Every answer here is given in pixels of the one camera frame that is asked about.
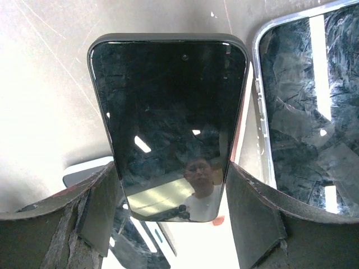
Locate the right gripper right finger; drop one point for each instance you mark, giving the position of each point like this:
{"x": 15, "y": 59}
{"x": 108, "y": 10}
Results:
{"x": 273, "y": 230}

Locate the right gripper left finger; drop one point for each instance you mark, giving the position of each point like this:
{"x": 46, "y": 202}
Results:
{"x": 70, "y": 229}

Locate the black phone case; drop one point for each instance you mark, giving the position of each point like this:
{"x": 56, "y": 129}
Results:
{"x": 170, "y": 105}

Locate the clear phone case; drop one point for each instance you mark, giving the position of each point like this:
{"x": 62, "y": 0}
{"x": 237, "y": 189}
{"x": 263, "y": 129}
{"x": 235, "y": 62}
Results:
{"x": 262, "y": 112}

